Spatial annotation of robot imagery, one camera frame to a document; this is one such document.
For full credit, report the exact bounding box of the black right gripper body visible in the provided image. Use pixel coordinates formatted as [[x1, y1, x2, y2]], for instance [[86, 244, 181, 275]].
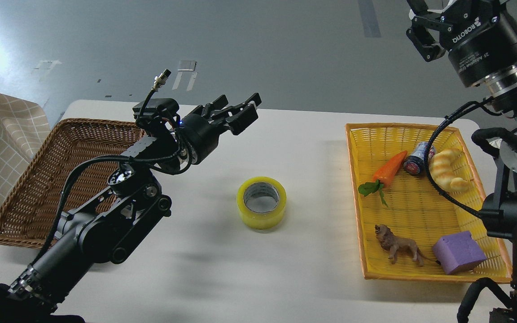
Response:
[[439, 2, 517, 87]]

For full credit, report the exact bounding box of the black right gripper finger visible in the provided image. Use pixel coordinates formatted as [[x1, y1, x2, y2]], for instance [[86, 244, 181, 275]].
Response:
[[406, 13, 454, 62], [425, 0, 457, 16]]

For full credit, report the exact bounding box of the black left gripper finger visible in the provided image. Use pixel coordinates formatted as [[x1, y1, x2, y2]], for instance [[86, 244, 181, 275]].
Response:
[[199, 95, 228, 119], [222, 93, 262, 135]]

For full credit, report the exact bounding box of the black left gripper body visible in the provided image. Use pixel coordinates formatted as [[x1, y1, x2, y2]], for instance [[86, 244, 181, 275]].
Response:
[[180, 108, 228, 164]]

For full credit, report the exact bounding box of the yellow packing tape roll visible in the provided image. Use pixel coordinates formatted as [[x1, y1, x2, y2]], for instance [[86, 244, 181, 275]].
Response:
[[237, 176, 287, 230]]

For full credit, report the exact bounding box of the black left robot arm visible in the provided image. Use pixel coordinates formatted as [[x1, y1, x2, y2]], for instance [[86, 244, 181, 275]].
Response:
[[0, 92, 261, 323]]

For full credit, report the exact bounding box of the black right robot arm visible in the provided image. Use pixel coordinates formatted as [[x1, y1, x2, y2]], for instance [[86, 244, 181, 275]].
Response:
[[406, 0, 517, 323]]

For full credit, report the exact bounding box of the small soda can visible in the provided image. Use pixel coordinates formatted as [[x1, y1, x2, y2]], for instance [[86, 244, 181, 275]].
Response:
[[403, 141, 428, 176]]

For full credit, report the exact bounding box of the toy croissant bread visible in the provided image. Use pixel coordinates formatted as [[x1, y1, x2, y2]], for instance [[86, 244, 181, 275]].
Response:
[[429, 148, 470, 192]]

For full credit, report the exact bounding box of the orange toy carrot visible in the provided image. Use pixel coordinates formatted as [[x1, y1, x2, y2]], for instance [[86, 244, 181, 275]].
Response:
[[357, 150, 407, 208]]

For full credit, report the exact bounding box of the brown wicker basket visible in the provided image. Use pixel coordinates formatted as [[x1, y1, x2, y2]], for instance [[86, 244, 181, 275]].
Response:
[[0, 118, 145, 248]]

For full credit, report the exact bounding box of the brown toy lion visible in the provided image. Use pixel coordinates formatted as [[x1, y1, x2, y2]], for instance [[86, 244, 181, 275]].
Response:
[[374, 223, 441, 266]]

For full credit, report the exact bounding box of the yellow plastic basket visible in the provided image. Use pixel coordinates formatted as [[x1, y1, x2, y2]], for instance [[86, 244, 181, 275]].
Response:
[[345, 123, 512, 284]]

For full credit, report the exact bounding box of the purple foam block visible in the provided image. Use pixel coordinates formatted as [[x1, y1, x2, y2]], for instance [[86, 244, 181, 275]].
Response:
[[432, 231, 487, 275]]

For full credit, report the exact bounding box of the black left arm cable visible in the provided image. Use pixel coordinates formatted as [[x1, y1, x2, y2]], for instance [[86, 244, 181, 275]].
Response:
[[32, 69, 194, 265]]

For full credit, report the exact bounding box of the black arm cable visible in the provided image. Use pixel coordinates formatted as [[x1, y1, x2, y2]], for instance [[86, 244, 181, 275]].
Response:
[[424, 101, 495, 220], [32, 69, 194, 265]]

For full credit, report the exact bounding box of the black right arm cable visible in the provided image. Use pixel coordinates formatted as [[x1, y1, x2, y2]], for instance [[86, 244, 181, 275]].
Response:
[[424, 101, 495, 220]]

